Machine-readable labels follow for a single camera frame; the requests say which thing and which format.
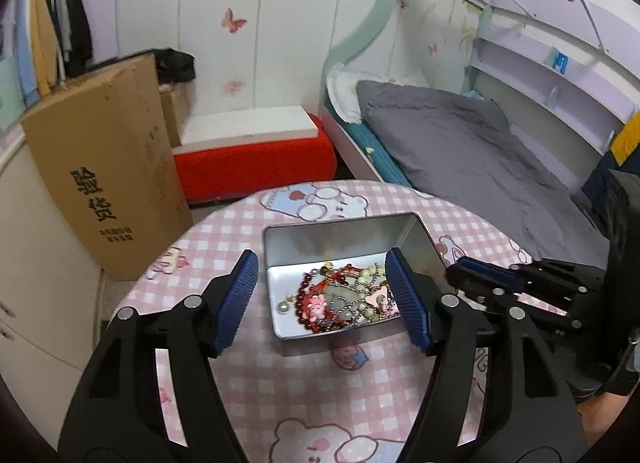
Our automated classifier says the silver metal tin box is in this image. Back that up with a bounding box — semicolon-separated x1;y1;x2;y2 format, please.
262;212;449;358

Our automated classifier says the person's right forearm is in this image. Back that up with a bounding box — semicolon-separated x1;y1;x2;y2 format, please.
575;390;626;449

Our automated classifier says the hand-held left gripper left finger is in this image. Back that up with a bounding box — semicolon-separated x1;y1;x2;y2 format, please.
57;249;260;463

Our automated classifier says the white foam board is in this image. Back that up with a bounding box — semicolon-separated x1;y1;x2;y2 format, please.
181;104;323;148

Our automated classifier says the mint white bunk bed frame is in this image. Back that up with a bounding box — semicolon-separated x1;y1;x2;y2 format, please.
320;0;640;184

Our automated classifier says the pink flower hair clip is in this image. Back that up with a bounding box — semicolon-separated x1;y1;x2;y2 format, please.
306;293;328;321

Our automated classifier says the black hanging garment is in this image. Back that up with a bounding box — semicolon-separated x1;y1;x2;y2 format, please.
57;0;94;78

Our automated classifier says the yellow navy jacket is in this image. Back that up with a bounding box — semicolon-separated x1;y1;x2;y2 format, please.
572;110;640;231

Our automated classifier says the large cardboard box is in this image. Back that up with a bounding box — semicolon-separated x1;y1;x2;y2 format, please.
20;53;194;282

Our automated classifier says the grey hanging garment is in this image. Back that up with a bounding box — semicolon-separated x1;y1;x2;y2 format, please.
42;0;68;81

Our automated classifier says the dark red bead bracelet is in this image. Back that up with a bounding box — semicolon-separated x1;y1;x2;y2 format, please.
295;265;351;335

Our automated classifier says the grey duvet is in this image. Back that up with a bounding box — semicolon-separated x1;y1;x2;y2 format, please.
356;80;613;269

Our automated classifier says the green stone pendant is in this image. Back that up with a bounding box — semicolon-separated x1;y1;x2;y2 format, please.
325;288;361;319

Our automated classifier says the cream pearl bracelet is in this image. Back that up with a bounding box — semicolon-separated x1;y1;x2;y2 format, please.
350;263;388;294

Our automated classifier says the small cardboard box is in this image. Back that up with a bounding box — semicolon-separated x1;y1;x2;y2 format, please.
159;84;191;148

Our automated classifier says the white wall shelf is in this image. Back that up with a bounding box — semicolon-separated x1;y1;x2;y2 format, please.
467;8;640;154

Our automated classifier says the red ottoman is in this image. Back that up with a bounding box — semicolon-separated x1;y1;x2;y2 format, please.
172;113;337;204

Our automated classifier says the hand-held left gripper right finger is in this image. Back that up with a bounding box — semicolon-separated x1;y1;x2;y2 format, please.
384;246;586;463

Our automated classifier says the pink checked tablecloth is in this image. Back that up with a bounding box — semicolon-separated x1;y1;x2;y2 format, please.
107;179;533;463

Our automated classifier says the black bag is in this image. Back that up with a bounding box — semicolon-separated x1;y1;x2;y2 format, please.
152;48;196;85

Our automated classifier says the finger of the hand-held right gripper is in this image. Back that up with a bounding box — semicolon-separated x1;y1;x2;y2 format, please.
445;265;516;311
456;257;526;292

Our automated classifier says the white pillow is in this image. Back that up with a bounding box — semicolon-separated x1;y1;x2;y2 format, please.
326;63;428;124

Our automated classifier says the light blue hanging garment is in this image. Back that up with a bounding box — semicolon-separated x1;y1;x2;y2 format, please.
12;0;41;106

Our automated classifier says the teal mattress pad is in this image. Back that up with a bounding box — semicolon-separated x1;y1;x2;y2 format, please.
345;122;413;189

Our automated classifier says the white cabinet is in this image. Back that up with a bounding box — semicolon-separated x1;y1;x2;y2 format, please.
0;133;106;449

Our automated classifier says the yellow hanging garment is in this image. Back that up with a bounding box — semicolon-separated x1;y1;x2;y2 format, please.
30;0;61;96

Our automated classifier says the silver chain necklace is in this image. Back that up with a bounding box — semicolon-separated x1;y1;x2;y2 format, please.
305;268;368;331

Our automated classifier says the pink butterfly hair clip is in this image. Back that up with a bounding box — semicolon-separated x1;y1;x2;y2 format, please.
362;285;388;316

